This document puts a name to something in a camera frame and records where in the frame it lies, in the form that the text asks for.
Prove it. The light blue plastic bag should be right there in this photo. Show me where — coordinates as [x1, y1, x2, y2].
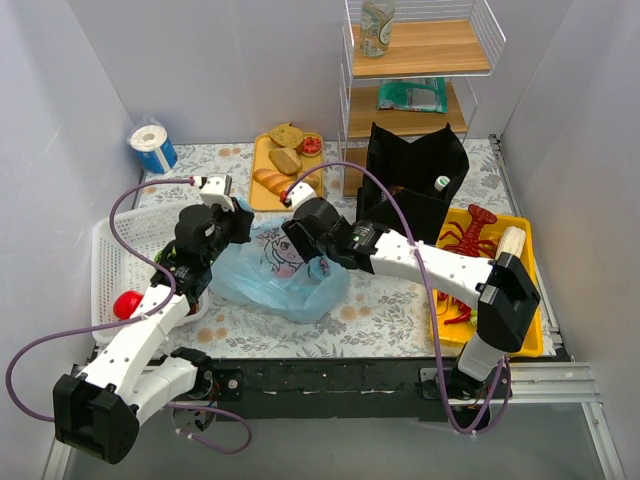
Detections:
[209, 219, 350, 324]

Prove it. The black fabric grocery bag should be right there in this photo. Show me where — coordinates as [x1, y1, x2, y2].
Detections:
[356, 124, 469, 245]

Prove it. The green label water bottle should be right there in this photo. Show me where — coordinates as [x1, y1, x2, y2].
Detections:
[434, 175, 450, 193]

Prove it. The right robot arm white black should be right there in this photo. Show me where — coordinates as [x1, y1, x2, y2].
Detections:
[281, 188, 540, 399]

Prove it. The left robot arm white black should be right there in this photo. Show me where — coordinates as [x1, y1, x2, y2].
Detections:
[53, 202, 254, 464]

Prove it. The orange bread tray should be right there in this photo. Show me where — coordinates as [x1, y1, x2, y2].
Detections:
[248, 131, 325, 212]

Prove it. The small bread bun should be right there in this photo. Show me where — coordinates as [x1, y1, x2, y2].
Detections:
[297, 171, 320, 189]

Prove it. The baguette bread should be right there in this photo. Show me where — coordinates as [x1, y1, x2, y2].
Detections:
[252, 168, 296, 197]

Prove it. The floral table mat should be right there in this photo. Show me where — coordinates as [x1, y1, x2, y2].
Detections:
[134, 138, 506, 360]

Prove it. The oval bread loaf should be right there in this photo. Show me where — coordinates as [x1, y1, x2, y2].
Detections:
[268, 148, 303, 176]

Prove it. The round brown bread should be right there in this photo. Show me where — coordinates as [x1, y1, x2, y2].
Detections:
[268, 123, 304, 151]

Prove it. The toilet paper roll blue pack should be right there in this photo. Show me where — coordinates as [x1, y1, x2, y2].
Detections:
[127, 115, 178, 174]

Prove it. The white plastic basket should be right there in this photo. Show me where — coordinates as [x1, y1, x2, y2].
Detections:
[91, 201, 189, 326]

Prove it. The red apple toy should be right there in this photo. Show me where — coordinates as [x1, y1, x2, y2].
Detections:
[112, 290, 143, 321]

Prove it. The red toy lobster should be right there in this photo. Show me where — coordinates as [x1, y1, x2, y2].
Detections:
[437, 204, 497, 325]

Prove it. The yellow tray with vegetables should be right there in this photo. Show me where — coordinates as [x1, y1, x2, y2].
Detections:
[429, 208, 545, 357]

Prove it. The green snack packet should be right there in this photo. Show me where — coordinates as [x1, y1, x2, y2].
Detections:
[377, 77, 448, 114]

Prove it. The white napa cabbage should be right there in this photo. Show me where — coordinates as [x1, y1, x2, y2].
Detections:
[495, 226, 527, 259]

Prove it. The clear glass bottle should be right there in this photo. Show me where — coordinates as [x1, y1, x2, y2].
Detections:
[359, 0, 395, 58]

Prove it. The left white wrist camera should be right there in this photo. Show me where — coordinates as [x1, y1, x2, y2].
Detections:
[198, 174, 235, 212]

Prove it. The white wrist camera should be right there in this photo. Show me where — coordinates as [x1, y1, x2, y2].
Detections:
[198, 174, 235, 212]
[280, 182, 316, 210]

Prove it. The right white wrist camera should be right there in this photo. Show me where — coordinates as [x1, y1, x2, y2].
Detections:
[280, 182, 316, 210]

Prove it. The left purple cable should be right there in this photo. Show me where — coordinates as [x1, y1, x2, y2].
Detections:
[4, 175, 254, 455]

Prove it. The purple cable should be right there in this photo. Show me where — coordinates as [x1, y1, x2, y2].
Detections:
[4, 175, 254, 455]
[279, 160, 514, 435]

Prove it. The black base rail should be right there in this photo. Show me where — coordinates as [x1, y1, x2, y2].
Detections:
[199, 357, 447, 422]

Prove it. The wire and wood shelf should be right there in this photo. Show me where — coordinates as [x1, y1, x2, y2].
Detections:
[338, 0, 506, 199]

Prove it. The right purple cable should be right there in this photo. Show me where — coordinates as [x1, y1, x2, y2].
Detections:
[279, 160, 514, 435]

